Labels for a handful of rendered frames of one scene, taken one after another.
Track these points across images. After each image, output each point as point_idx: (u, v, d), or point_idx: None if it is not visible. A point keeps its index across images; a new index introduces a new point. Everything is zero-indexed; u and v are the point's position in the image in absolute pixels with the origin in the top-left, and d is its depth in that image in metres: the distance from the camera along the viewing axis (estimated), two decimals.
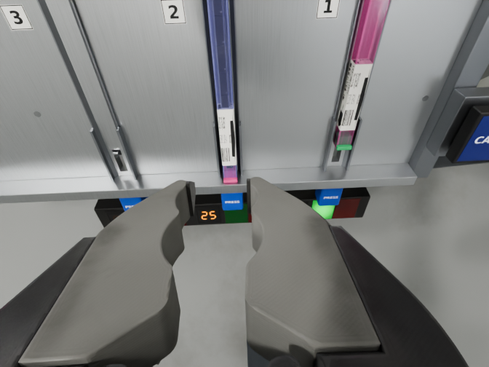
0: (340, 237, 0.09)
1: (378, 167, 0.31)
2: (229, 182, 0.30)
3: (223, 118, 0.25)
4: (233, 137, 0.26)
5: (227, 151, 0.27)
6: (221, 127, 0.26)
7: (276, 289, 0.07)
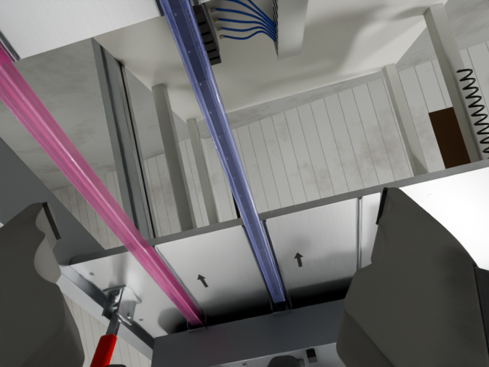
0: (487, 283, 0.07)
1: None
2: None
3: None
4: None
5: None
6: None
7: (381, 308, 0.06)
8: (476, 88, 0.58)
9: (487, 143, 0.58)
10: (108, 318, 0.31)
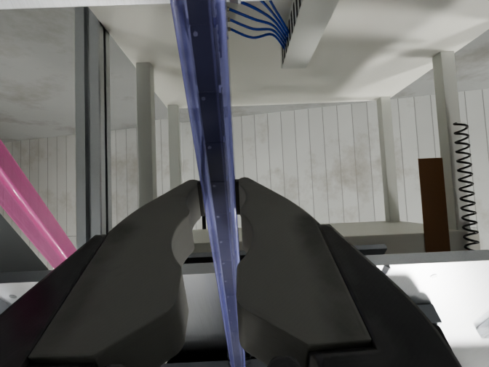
0: (330, 235, 0.09)
1: None
2: None
3: None
4: None
5: None
6: None
7: (268, 289, 0.07)
8: (468, 145, 0.58)
9: (466, 201, 0.58)
10: None
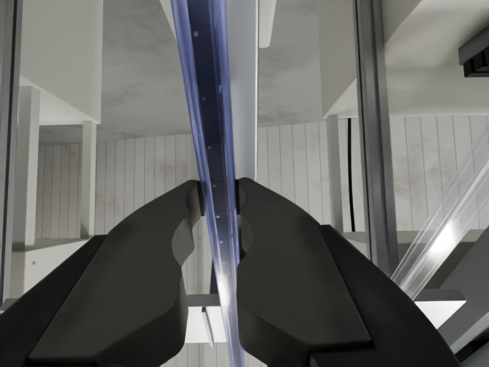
0: (330, 235, 0.09)
1: None
2: None
3: None
4: None
5: None
6: None
7: (268, 290, 0.07)
8: None
9: None
10: None
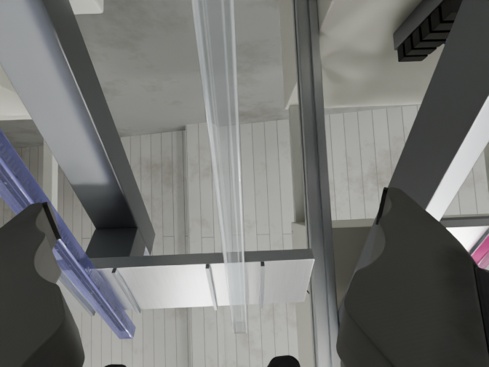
0: (487, 283, 0.07)
1: None
2: None
3: None
4: None
5: None
6: None
7: (381, 308, 0.06)
8: None
9: None
10: None
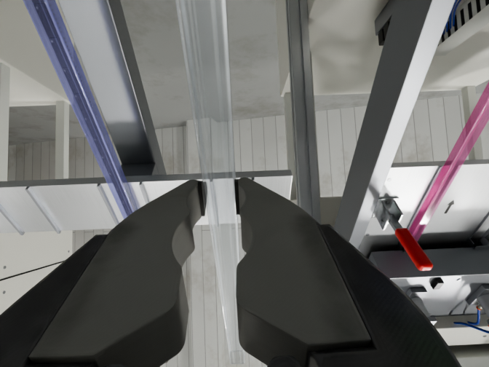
0: (329, 235, 0.09)
1: None
2: None
3: None
4: None
5: None
6: None
7: (268, 289, 0.07)
8: None
9: None
10: (389, 218, 0.38)
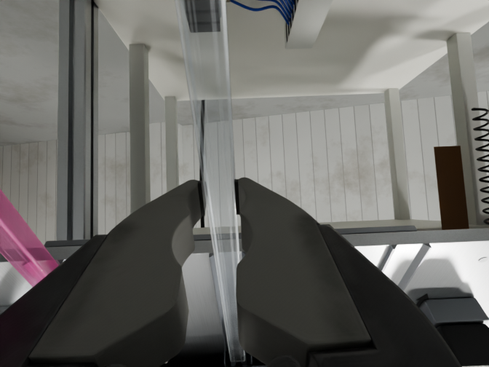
0: (329, 235, 0.09)
1: None
2: None
3: None
4: None
5: None
6: None
7: (268, 290, 0.07)
8: None
9: (488, 192, 0.53)
10: None
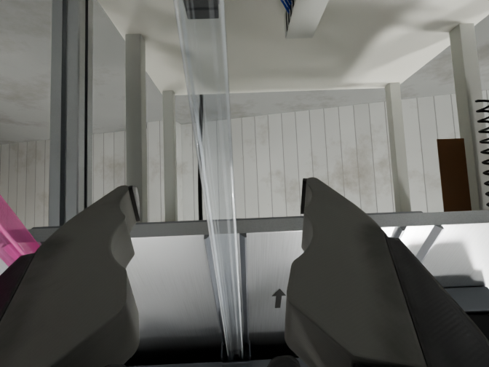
0: (397, 250, 0.08)
1: None
2: None
3: None
4: None
5: None
6: None
7: (319, 292, 0.07)
8: None
9: None
10: None
